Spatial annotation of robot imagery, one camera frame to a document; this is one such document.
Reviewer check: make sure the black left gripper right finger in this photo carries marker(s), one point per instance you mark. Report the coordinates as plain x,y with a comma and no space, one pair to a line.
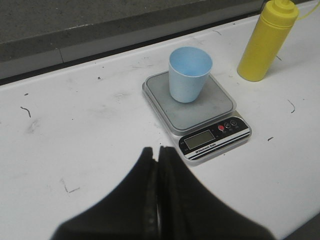
189,211

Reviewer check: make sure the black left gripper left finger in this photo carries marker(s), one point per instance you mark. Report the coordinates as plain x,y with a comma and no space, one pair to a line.
129,212

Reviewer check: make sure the light blue plastic cup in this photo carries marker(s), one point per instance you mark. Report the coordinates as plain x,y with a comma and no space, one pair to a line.
189,69

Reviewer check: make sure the yellow squeeze bottle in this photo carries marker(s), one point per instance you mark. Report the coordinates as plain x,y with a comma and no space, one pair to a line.
281,28

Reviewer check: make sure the silver electronic kitchen scale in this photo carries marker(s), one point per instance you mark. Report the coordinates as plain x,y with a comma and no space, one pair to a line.
200,130

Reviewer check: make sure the grey stone counter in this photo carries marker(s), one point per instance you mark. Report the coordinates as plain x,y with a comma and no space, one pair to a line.
38,36

